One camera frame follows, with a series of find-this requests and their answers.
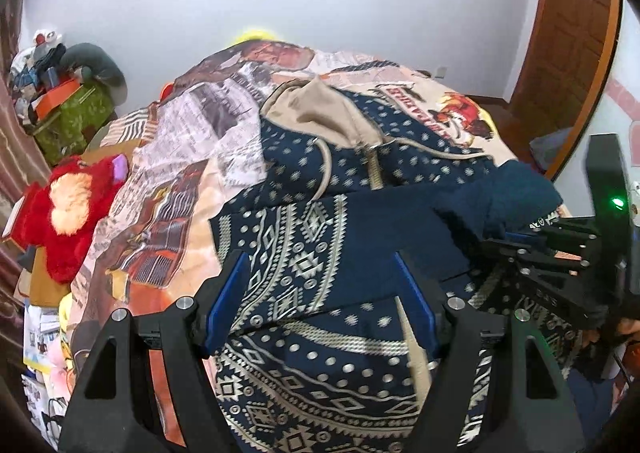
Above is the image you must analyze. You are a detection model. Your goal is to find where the white red plush toy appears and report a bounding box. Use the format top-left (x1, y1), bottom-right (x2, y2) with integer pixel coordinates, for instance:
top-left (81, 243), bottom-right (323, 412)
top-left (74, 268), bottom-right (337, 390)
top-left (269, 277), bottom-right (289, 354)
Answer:
top-left (32, 25), bottom-right (67, 50)

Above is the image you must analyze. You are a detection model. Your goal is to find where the stack of printed boxes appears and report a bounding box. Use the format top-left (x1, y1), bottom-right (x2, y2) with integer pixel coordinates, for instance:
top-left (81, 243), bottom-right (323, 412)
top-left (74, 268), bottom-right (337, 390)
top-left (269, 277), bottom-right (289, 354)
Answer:
top-left (20, 302), bottom-right (77, 434)

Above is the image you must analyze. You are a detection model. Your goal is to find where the striped maroon curtain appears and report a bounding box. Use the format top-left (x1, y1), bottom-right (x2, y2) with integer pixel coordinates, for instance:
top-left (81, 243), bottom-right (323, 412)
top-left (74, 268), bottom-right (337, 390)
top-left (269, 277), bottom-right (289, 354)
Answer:
top-left (0, 0), bottom-right (57, 259)

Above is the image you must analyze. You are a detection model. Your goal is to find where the grey blue cloth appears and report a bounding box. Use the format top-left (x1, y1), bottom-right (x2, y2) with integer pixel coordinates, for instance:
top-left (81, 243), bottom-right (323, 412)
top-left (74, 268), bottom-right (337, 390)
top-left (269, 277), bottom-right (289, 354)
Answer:
top-left (529, 127), bottom-right (592, 175)

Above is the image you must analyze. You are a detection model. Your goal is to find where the wooden door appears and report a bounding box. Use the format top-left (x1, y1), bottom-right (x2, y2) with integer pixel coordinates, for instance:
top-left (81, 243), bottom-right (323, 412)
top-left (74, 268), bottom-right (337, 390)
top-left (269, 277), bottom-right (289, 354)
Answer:
top-left (506, 0), bottom-right (624, 180)

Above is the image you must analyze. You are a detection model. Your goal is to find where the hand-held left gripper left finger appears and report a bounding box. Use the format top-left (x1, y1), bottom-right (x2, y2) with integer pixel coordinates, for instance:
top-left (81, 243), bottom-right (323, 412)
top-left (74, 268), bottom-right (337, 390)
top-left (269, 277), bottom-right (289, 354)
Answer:
top-left (57, 249), bottom-right (251, 453)

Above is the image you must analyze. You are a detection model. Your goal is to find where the pile of clutter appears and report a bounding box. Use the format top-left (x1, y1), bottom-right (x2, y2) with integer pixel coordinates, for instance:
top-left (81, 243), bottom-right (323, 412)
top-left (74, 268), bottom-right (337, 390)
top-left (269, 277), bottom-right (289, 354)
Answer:
top-left (9, 44), bottom-right (68, 126)

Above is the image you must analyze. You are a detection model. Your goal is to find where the green patterned bag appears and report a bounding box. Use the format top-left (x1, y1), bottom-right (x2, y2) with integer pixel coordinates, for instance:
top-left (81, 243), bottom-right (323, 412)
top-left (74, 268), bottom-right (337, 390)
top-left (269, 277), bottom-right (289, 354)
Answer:
top-left (31, 80), bottom-right (117, 168)

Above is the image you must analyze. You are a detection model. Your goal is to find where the grey plush pillow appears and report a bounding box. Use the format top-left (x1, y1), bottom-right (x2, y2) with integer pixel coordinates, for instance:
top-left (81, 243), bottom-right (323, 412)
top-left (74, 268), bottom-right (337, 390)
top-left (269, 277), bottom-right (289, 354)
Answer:
top-left (59, 43), bottom-right (129, 103)

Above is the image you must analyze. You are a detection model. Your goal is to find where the navy patterned hoodie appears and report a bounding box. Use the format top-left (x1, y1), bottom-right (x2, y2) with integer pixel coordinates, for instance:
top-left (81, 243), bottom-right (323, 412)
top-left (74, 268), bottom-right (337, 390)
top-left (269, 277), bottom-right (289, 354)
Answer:
top-left (210, 80), bottom-right (586, 453)

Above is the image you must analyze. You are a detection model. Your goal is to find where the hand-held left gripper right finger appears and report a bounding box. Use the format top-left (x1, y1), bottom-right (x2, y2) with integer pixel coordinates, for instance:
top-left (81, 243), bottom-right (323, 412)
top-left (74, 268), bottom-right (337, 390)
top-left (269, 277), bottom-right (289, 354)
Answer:
top-left (392, 250), bottom-right (586, 453)

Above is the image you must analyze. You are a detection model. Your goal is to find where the printed blanket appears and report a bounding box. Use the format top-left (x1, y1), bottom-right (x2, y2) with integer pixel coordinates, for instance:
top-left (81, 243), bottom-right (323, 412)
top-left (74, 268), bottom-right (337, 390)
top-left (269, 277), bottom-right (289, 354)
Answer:
top-left (65, 40), bottom-right (573, 453)

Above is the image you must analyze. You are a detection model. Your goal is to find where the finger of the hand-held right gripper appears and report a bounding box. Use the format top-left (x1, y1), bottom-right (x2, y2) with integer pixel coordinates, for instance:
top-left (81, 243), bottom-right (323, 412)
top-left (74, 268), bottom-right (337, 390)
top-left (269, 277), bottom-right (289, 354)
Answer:
top-left (500, 253), bottom-right (608, 331)
top-left (479, 219), bottom-right (602, 265)

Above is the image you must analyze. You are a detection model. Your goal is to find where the yellow plush toy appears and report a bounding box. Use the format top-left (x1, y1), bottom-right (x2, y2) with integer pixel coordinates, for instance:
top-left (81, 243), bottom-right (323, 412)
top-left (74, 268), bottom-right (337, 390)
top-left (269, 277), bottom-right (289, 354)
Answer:
top-left (232, 28), bottom-right (275, 47)

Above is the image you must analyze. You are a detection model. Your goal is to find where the orange box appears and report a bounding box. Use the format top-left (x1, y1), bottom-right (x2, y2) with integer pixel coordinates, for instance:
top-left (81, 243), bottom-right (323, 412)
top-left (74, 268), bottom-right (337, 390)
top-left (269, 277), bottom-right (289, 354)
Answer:
top-left (37, 77), bottom-right (82, 120)

